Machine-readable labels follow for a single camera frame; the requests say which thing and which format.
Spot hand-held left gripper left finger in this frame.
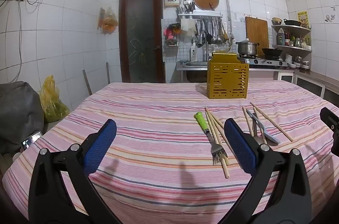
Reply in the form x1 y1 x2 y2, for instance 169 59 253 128
29 119 120 224

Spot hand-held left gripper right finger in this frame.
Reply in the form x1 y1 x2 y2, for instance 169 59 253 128
220 118 312 224

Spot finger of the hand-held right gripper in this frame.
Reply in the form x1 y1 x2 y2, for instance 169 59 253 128
320 107 339 155

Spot green handled metal fork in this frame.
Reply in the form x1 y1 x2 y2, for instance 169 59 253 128
195 112 228 164

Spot yellow perforated utensil holder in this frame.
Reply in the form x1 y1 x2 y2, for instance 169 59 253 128
207 52 250 99

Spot row of hanging kitchen utensils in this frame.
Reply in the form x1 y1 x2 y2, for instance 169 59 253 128
197 17 235 46

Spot kitchen counter cabinets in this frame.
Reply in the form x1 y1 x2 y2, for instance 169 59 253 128
249 68 339 108

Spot pink striped tablecloth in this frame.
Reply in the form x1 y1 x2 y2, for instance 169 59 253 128
1 81 339 224

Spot stack of white bowls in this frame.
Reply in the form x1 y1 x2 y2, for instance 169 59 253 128
285 54 310 69

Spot short wooden stick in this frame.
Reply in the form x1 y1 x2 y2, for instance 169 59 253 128
83 70 93 96

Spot yellow plastic bag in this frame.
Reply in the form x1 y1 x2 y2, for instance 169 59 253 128
39 75 71 123

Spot smartphone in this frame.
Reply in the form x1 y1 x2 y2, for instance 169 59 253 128
21 131 43 152

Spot gas stove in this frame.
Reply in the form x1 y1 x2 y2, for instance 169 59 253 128
238 54 289 67

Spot row of condiment bottles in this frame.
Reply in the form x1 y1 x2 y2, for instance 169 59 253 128
276 28 311 49

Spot grey cloth bag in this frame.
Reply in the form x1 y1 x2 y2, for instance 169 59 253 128
0 81 45 154

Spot steel sink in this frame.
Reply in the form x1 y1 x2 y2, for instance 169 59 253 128
177 61 208 71

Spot steel cooking pot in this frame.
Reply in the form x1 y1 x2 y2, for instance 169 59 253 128
236 39 260 56

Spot white corner shelf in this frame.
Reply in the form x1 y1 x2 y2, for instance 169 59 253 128
271 24 312 52

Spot wooden cutting board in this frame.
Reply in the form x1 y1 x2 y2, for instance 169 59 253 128
245 16 269 48

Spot brown framed glass door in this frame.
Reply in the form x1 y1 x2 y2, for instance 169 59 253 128
119 0 166 83

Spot orange plastic bag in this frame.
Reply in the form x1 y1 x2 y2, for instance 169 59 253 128
99 7 119 34

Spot white hanging cloth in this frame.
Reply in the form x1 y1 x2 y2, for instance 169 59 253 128
181 19 198 36

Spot pink rubber gloves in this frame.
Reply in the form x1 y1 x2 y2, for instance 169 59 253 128
164 23 182 40

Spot knife holder with knives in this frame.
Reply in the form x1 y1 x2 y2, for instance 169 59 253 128
181 0 196 14

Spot yellow wall poster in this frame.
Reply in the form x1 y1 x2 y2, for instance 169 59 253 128
297 11 309 28

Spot black two-handled wok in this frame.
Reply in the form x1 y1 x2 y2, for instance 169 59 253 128
283 18 302 27

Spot metal wall rack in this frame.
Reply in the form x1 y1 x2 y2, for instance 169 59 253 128
177 11 223 20

